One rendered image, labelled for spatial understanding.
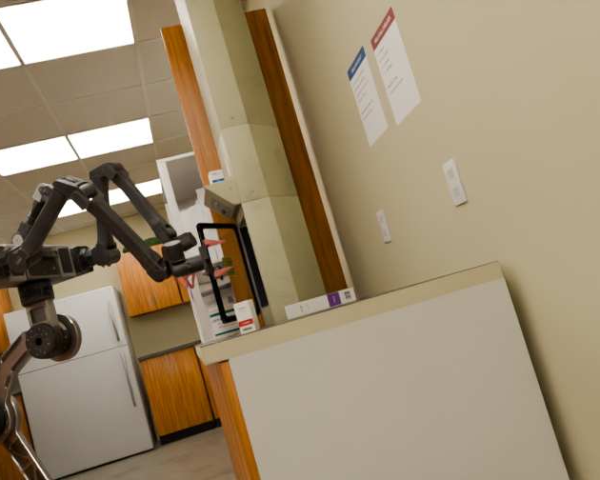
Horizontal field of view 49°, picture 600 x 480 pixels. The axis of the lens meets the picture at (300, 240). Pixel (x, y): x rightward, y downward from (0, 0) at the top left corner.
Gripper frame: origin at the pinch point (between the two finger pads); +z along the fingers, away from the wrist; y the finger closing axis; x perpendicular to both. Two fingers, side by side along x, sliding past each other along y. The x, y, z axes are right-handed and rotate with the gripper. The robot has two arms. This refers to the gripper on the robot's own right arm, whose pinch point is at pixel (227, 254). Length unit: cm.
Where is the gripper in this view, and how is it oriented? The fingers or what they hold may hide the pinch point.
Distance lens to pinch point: 235.4
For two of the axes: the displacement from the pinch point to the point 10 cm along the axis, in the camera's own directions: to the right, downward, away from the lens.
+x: -1.3, 1.9, 9.7
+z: 9.4, -2.9, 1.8
